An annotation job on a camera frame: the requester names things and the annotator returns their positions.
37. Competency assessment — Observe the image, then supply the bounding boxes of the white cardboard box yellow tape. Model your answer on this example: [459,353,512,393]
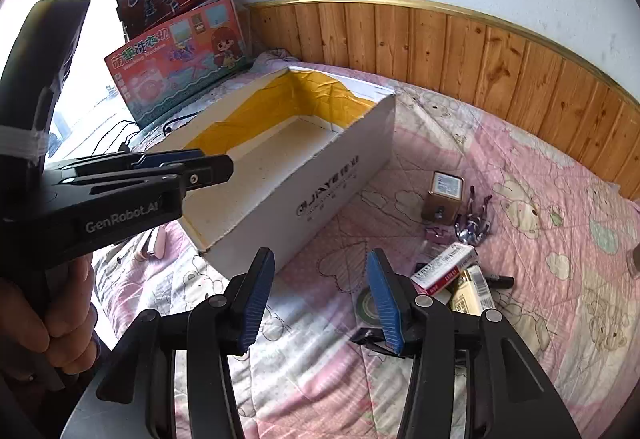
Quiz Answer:
[142,64,397,272]

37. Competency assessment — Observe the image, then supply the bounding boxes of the pale yellow tissue pack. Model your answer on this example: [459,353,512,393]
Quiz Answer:
[447,265,496,317]

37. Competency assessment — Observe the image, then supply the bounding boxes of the wooden headboard panel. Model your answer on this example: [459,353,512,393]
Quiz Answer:
[245,0,640,202]

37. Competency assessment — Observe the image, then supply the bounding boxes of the black charger with cable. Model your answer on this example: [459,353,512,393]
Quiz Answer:
[95,119,141,155]

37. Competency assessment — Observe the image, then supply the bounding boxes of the green tape roll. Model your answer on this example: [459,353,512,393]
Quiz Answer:
[356,286,386,327]

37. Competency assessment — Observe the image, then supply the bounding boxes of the red and white pack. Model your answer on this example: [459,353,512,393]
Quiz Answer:
[410,242,478,296]

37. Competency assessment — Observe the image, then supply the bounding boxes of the purple silver action figure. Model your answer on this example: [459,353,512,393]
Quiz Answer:
[452,186,496,247]

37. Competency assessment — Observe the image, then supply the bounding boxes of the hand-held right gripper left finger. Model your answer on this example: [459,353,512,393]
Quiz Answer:
[95,247,277,439]

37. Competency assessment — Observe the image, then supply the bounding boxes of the pink washing machine toy box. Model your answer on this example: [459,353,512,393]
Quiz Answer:
[104,0,251,129]

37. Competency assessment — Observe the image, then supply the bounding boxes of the window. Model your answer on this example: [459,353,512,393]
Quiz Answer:
[0,0,183,155]

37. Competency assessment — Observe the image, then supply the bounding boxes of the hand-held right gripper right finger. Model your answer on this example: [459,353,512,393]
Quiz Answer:
[366,249,583,439]

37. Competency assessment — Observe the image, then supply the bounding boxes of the black neckband earphones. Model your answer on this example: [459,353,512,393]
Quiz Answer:
[162,114,198,137]

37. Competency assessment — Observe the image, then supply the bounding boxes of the small brown cube box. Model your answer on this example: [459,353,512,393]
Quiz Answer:
[421,170,466,226]

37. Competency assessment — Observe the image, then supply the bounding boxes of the smartphone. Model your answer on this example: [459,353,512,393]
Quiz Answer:
[142,226,168,261]

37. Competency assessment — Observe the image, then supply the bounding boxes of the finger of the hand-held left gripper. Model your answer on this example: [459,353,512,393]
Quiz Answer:
[45,148,207,176]
[60,155,234,194]

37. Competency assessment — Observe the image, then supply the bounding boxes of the person's left hand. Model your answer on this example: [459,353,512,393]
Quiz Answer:
[0,251,101,385]

